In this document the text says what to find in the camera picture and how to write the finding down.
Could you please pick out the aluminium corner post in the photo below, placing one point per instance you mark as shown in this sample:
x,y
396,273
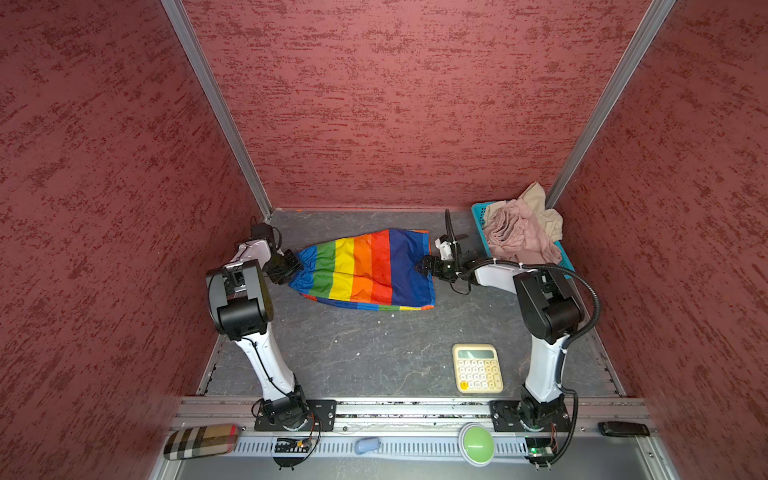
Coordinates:
x,y
646,31
183,28

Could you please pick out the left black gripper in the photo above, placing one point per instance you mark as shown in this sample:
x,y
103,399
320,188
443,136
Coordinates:
x,y
294,265

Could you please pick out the teal plastic basket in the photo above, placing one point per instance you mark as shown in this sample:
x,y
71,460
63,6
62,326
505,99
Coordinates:
x,y
478,211

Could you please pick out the rainbow striped shorts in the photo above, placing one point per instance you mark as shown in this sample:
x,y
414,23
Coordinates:
x,y
372,272

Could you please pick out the cream yellow calculator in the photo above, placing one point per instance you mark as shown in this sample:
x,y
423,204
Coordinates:
x,y
477,369

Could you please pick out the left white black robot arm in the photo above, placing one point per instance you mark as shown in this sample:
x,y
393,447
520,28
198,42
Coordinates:
x,y
241,309

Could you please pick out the plaid glasses case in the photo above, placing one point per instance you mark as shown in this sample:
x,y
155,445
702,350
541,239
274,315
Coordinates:
x,y
201,442

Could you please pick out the right small circuit board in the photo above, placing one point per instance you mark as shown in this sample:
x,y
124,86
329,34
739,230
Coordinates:
x,y
540,451

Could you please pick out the right aluminium corner post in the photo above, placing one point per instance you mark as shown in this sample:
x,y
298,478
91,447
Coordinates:
x,y
646,31

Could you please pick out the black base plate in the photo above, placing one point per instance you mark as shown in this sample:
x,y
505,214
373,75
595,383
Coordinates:
x,y
319,414
504,415

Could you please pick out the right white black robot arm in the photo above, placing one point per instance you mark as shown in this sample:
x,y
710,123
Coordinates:
x,y
557,306

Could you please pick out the left aluminium corner post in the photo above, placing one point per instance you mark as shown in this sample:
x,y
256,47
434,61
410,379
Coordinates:
x,y
183,28

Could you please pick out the left small circuit board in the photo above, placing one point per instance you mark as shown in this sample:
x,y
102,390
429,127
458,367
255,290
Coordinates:
x,y
290,452

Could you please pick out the small blue grey eraser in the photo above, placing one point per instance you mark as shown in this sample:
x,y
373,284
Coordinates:
x,y
367,445

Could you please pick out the aluminium front rail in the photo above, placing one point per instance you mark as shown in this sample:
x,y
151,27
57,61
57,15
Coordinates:
x,y
419,428

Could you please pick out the beige shorts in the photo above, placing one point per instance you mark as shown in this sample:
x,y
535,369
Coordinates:
x,y
543,207

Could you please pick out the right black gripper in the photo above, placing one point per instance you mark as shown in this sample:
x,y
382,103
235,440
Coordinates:
x,y
428,259

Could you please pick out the green round push button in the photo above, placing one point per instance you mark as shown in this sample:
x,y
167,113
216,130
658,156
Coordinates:
x,y
476,445

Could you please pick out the small circuit board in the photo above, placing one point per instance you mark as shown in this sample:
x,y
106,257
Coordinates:
x,y
290,452
540,451

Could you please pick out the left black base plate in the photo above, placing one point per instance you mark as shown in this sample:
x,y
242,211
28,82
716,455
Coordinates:
x,y
319,414

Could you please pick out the black remote device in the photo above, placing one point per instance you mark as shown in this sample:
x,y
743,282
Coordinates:
x,y
622,429

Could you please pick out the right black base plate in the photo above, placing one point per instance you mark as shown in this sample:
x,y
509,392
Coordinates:
x,y
504,415

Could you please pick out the pink shorts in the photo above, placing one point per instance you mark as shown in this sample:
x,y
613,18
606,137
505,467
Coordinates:
x,y
528,250

